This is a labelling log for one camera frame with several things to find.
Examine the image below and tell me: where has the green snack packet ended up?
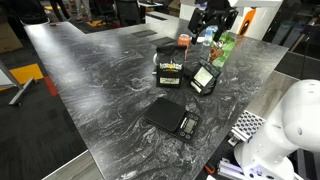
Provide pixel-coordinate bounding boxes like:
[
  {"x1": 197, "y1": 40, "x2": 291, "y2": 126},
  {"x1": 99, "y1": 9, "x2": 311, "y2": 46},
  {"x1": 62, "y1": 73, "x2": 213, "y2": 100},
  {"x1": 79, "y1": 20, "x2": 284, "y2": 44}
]
[{"x1": 208, "y1": 33, "x2": 235, "y2": 68}]

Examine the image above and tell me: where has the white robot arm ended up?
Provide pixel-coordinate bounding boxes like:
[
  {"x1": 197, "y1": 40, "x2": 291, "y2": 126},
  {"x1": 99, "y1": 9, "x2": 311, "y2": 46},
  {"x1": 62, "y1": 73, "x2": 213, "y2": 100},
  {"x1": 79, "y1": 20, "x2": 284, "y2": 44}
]
[{"x1": 179, "y1": 0, "x2": 283, "y2": 41}]

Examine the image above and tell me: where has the white orange board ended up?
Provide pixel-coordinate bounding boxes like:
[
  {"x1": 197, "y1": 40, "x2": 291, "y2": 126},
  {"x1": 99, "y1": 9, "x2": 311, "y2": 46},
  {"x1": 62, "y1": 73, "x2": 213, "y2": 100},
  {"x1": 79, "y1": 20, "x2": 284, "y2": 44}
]
[{"x1": 238, "y1": 8, "x2": 263, "y2": 40}]

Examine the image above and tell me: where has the orange handled tool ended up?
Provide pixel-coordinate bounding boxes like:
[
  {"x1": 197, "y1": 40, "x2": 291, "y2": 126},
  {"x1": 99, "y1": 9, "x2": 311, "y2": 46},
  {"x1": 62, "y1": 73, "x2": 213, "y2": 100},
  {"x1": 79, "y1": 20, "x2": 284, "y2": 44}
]
[{"x1": 204, "y1": 164, "x2": 216, "y2": 175}]

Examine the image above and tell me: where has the black digital kitchen scale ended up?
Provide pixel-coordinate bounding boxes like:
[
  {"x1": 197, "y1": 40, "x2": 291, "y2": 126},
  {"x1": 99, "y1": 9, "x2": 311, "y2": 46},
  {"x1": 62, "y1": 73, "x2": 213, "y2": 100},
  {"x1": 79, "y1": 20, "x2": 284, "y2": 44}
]
[{"x1": 144, "y1": 97, "x2": 202, "y2": 143}]

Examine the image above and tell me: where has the perforated metal plate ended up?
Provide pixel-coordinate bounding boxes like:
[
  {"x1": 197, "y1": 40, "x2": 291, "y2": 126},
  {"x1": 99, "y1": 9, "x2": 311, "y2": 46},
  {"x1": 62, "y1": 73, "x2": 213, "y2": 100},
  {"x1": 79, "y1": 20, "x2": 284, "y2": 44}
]
[{"x1": 231, "y1": 111, "x2": 265, "y2": 141}]

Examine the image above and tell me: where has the black coffee packet white label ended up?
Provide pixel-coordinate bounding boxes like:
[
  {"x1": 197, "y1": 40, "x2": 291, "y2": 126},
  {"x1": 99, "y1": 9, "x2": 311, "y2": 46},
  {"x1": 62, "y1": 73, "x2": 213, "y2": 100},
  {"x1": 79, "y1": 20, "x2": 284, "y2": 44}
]
[{"x1": 190, "y1": 60, "x2": 221, "y2": 95}]

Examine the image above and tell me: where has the black coffee packet yellow label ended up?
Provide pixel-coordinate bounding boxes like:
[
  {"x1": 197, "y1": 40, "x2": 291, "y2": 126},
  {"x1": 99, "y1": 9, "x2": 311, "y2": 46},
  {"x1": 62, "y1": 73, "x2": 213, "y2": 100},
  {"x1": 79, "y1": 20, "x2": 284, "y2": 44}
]
[{"x1": 156, "y1": 45, "x2": 187, "y2": 88}]

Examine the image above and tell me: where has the orange drink can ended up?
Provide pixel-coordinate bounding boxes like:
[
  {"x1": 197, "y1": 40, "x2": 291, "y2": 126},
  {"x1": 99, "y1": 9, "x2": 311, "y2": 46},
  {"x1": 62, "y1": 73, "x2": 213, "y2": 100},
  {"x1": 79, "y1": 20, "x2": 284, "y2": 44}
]
[{"x1": 178, "y1": 34, "x2": 191, "y2": 55}]

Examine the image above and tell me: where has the grey metal stand leg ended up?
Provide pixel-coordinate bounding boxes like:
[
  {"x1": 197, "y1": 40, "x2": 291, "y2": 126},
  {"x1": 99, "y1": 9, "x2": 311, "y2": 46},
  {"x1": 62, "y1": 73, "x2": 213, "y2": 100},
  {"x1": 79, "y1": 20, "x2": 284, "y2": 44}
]
[{"x1": 0, "y1": 61, "x2": 38, "y2": 107}]

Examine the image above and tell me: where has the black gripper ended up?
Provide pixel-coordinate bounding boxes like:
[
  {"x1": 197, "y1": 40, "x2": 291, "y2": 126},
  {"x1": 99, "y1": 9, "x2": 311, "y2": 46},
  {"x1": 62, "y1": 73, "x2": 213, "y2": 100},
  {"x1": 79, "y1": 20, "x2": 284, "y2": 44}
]
[{"x1": 188, "y1": 0, "x2": 239, "y2": 44}]

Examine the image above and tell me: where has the clear plastic water bottle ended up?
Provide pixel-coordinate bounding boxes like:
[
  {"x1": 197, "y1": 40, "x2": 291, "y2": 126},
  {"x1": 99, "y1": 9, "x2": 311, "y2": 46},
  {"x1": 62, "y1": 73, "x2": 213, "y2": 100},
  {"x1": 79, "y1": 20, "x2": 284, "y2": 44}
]
[{"x1": 203, "y1": 26, "x2": 215, "y2": 46}]

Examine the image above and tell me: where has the aluminium extrusion rail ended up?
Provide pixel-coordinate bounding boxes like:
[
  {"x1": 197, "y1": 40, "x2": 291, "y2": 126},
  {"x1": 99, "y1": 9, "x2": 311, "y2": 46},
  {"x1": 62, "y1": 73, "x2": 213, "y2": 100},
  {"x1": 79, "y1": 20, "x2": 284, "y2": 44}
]
[{"x1": 218, "y1": 160, "x2": 247, "y2": 180}]

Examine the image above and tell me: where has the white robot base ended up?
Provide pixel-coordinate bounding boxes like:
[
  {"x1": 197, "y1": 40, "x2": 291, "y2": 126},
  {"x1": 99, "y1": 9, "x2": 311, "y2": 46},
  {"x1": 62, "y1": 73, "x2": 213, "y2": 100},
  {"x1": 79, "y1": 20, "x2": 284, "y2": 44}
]
[{"x1": 234, "y1": 79, "x2": 320, "y2": 180}]

